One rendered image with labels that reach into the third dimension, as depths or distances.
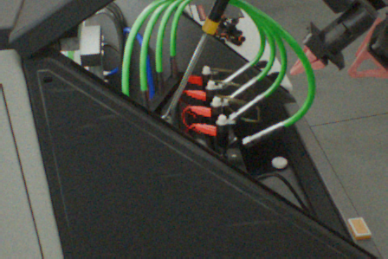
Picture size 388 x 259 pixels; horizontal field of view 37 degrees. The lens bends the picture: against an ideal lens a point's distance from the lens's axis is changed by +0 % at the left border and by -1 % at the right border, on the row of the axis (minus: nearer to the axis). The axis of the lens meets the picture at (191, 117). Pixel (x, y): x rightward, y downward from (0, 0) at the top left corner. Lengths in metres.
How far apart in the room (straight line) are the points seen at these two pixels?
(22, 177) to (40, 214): 0.07
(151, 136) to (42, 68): 0.18
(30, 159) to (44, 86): 0.12
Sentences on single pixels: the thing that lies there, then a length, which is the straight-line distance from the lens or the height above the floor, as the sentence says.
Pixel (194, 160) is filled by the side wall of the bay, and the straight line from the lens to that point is 0.89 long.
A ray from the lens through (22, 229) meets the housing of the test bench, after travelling 0.97.
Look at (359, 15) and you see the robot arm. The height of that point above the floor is 1.35.
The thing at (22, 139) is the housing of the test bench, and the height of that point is 1.33.
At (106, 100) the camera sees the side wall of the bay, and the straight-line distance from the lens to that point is 0.83.
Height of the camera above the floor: 1.78
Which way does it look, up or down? 31 degrees down
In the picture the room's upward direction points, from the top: 3 degrees counter-clockwise
